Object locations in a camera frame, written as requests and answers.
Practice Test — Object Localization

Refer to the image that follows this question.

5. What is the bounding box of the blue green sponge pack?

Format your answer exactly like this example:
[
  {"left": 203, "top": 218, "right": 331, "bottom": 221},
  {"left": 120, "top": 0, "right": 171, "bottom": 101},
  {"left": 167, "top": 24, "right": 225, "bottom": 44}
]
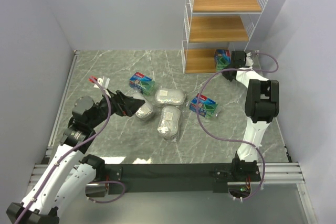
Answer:
[
  {"left": 129, "top": 72, "right": 155, "bottom": 95},
  {"left": 214, "top": 49, "right": 231, "bottom": 72},
  {"left": 189, "top": 93, "right": 220, "bottom": 119}
]

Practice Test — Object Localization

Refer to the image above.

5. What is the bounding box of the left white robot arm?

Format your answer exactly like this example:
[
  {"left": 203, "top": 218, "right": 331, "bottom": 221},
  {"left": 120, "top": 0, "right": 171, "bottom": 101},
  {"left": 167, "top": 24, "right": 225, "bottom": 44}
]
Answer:
[{"left": 6, "top": 90, "right": 145, "bottom": 223}]

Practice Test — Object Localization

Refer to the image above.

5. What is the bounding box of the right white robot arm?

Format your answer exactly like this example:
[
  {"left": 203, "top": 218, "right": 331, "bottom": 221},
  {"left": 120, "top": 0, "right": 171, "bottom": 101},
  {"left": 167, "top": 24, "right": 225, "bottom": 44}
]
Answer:
[{"left": 222, "top": 51, "right": 279, "bottom": 180}]

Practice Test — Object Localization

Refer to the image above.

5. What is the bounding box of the silver sponge pack left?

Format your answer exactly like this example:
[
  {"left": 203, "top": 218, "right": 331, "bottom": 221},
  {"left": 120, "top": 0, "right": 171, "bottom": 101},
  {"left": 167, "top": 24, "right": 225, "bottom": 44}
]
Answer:
[{"left": 132, "top": 92, "right": 154, "bottom": 120}]

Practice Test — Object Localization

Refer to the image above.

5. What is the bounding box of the silver sponge pack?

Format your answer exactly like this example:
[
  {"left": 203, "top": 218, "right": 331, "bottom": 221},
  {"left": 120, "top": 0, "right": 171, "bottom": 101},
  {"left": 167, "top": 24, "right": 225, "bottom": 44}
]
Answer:
[
  {"left": 157, "top": 106, "right": 182, "bottom": 142},
  {"left": 132, "top": 92, "right": 154, "bottom": 120},
  {"left": 154, "top": 87, "right": 186, "bottom": 108}
]

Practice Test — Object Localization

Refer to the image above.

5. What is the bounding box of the silver sponge pack top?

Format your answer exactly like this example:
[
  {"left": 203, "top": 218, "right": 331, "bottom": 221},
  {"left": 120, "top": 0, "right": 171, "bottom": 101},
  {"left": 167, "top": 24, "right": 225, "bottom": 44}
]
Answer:
[{"left": 154, "top": 87, "right": 186, "bottom": 108}]

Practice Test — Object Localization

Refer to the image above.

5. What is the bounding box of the silver sponge pack lower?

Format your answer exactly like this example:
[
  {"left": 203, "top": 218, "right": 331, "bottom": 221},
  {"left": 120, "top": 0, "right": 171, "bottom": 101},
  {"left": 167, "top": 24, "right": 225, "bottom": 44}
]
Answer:
[{"left": 157, "top": 106, "right": 182, "bottom": 142}]

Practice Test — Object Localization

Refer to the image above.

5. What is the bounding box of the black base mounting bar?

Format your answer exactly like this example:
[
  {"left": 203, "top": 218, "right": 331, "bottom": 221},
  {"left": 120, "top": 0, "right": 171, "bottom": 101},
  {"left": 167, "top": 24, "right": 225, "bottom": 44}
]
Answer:
[{"left": 104, "top": 163, "right": 237, "bottom": 195}]

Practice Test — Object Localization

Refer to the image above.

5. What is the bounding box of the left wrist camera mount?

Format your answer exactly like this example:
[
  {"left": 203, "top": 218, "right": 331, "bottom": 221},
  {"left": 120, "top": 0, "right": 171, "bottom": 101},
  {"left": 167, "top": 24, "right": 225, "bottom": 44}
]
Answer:
[{"left": 89, "top": 76, "right": 110, "bottom": 92}]

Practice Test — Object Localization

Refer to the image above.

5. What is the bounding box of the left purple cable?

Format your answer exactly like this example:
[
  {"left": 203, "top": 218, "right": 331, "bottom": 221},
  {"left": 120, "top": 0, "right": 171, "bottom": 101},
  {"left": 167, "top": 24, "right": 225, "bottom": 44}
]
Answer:
[{"left": 10, "top": 79, "right": 127, "bottom": 224}]

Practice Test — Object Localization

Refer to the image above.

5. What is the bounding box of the purple cable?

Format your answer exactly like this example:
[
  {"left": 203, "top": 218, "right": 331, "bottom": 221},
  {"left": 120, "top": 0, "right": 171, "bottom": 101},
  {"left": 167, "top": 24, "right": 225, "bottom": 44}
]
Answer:
[
  {"left": 195, "top": 51, "right": 279, "bottom": 204},
  {"left": 10, "top": 79, "right": 127, "bottom": 224}
]

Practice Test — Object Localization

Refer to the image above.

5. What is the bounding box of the white wire wooden shelf rack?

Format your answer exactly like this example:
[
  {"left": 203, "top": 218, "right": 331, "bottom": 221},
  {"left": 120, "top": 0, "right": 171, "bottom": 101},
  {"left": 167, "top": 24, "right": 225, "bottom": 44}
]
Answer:
[{"left": 181, "top": 0, "right": 268, "bottom": 74}]

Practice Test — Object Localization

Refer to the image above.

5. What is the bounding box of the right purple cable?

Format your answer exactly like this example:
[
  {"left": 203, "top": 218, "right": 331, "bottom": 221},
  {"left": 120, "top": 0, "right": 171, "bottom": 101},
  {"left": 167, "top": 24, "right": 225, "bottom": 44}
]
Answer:
[{"left": 195, "top": 51, "right": 279, "bottom": 204}]

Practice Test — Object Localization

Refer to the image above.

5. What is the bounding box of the aluminium rail frame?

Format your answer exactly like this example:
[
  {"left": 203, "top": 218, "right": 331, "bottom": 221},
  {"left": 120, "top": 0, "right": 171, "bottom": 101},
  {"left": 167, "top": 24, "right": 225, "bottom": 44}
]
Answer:
[{"left": 28, "top": 49, "right": 307, "bottom": 185}]

